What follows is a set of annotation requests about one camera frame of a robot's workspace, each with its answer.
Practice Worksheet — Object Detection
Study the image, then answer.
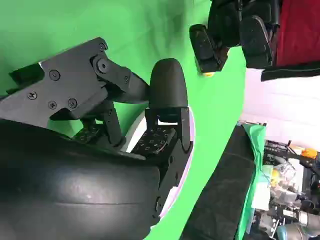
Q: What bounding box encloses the black backdrop curtain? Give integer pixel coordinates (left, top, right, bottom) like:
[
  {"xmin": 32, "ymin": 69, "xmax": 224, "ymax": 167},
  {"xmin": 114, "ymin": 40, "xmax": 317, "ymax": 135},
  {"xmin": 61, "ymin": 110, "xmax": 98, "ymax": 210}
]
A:
[{"xmin": 181, "ymin": 124, "xmax": 256, "ymax": 240}]

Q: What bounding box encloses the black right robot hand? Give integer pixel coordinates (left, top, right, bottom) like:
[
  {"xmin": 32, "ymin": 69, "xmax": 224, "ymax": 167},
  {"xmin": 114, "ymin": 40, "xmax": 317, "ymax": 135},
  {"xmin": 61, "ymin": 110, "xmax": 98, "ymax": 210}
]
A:
[{"xmin": 0, "ymin": 36, "xmax": 195, "ymax": 240}]

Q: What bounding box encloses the orange background object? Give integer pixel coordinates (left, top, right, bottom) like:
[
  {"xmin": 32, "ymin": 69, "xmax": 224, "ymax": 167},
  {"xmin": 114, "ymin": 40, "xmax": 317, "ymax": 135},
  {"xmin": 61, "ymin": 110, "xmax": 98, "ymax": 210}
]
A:
[{"xmin": 300, "ymin": 147, "xmax": 319, "ymax": 160}]

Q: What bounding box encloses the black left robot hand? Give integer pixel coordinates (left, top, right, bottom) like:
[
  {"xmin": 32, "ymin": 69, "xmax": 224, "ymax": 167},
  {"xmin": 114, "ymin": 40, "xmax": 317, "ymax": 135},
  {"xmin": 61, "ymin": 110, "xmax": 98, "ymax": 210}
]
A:
[{"xmin": 189, "ymin": 0, "xmax": 281, "ymax": 76}]

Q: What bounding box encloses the person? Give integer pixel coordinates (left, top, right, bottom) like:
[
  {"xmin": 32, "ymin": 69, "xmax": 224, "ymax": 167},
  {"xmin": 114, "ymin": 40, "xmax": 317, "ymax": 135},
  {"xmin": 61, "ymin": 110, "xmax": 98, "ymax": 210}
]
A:
[{"xmin": 260, "ymin": 0, "xmax": 320, "ymax": 83}]

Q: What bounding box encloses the lilac plate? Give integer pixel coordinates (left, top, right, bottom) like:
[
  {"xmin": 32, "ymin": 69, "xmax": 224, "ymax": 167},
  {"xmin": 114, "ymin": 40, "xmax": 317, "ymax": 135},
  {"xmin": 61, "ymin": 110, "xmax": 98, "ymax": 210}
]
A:
[{"xmin": 124, "ymin": 107, "xmax": 196, "ymax": 221}]

